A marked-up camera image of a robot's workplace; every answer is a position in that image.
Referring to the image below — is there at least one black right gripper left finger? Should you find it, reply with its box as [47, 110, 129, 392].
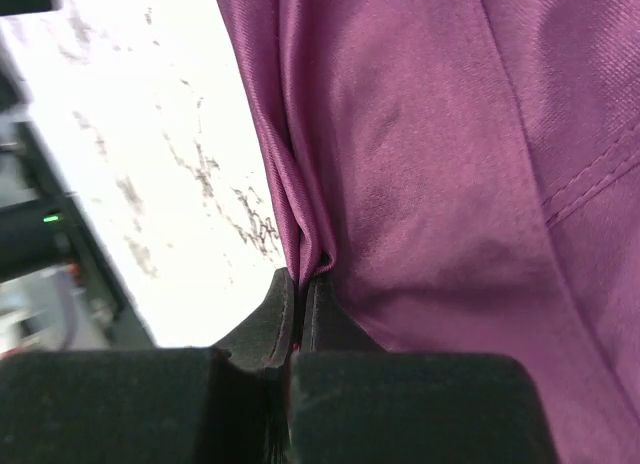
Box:
[214, 269, 296, 371]

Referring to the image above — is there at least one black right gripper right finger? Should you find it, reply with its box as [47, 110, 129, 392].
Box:
[295, 275, 384, 352]

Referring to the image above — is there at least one purple cloth napkin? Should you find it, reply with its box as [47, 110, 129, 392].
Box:
[217, 0, 639, 463]

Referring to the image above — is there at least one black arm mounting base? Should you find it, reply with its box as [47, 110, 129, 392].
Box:
[1, 68, 154, 354]

